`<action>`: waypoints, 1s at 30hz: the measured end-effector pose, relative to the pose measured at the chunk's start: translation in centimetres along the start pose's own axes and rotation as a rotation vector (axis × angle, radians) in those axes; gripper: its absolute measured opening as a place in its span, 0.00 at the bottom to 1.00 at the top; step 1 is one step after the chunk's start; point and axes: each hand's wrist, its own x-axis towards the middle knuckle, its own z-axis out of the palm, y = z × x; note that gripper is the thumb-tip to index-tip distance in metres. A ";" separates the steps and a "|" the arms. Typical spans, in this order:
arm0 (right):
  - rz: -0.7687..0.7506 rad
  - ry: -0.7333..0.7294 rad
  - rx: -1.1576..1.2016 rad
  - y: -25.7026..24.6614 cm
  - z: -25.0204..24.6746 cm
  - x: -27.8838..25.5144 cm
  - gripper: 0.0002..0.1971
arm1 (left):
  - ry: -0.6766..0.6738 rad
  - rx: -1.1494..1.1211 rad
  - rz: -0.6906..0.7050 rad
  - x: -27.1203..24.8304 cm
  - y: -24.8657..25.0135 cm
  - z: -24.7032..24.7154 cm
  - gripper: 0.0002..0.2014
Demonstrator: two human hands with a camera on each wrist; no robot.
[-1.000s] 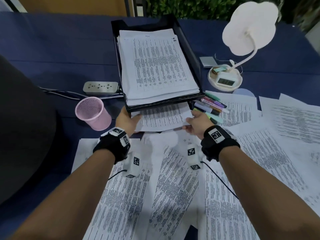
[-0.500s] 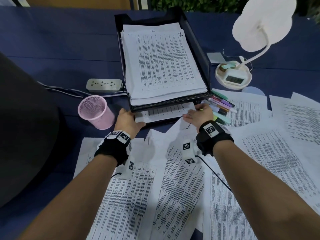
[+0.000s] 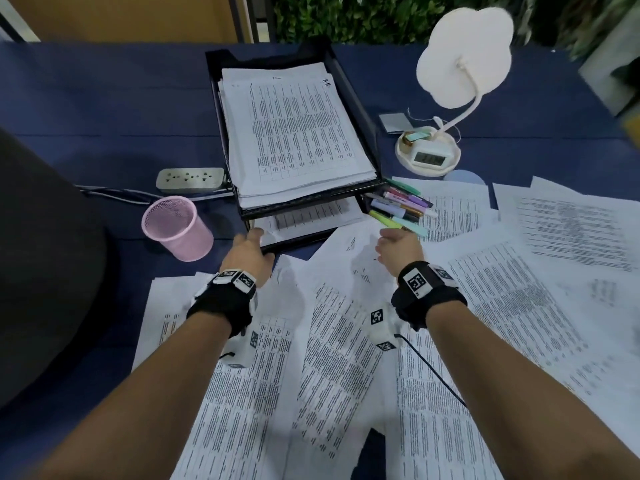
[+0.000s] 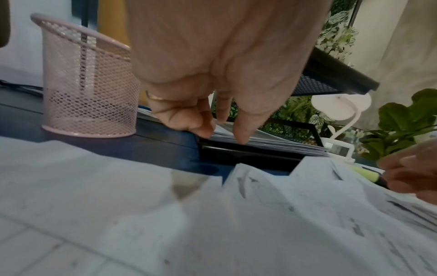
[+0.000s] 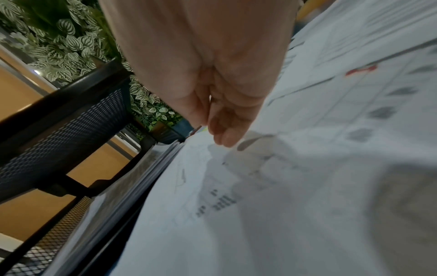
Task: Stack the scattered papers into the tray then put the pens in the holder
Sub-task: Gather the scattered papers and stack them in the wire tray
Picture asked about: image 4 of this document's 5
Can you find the dark metal door frame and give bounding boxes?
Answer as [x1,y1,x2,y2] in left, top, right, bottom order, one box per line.
[71,0,100,28]

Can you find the person's right hand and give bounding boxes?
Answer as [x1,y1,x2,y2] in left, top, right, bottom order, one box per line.
[377,139,437,206]

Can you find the black mesh tiered tray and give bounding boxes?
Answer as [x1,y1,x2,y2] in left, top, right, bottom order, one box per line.
[196,47,381,176]

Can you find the gold finger ring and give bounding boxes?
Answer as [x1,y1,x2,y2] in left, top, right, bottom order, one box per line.
[145,90,167,103]

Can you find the person's left hand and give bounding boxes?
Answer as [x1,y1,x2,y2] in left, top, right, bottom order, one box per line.
[124,0,334,145]

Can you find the yellow highlighter pen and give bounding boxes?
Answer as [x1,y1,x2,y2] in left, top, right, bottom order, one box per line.
[348,164,390,190]

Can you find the pink mesh cup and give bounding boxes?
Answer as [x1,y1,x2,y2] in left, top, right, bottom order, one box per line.
[30,13,142,139]

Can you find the green plant wall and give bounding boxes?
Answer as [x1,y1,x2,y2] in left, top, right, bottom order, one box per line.
[232,0,360,141]

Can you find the dark green potted plant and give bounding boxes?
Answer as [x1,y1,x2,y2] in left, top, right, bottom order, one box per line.
[360,88,437,162]

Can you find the white flower-shaped desk lamp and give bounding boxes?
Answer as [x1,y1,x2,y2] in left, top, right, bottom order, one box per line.
[310,93,373,164]

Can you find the pile of printed papers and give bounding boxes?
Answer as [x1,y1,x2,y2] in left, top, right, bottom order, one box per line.
[0,135,437,276]

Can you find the large black chair back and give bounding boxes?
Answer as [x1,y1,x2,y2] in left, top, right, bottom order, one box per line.
[0,0,11,48]

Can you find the small digital clock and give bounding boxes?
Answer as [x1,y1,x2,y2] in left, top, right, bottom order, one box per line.
[322,141,354,158]

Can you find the power strip cable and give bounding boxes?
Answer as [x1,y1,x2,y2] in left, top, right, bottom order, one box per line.
[0,79,43,95]

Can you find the white board panel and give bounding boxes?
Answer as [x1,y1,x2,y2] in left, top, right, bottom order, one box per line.
[0,0,100,88]

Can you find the printed paper sheet bundle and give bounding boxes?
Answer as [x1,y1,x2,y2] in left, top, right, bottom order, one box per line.
[208,122,330,158]

